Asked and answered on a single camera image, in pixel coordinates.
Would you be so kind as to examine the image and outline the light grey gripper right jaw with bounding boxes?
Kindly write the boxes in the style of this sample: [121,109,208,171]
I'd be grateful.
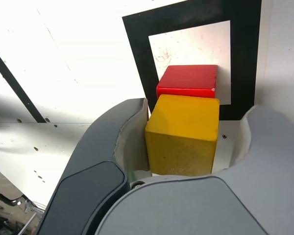
[93,104,294,235]

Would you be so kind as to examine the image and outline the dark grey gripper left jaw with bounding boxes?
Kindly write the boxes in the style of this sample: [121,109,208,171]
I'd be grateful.
[36,97,153,235]

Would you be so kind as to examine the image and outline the yellow cube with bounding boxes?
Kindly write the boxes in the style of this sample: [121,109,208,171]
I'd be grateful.
[144,94,221,176]

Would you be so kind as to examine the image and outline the red cube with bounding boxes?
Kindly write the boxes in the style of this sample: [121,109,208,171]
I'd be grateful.
[156,65,219,98]

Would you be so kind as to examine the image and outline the black tape square outline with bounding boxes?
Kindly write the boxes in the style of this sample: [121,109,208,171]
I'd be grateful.
[122,0,262,121]

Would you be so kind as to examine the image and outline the black tape strip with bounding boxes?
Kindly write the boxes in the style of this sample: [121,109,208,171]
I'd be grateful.
[0,44,47,123]

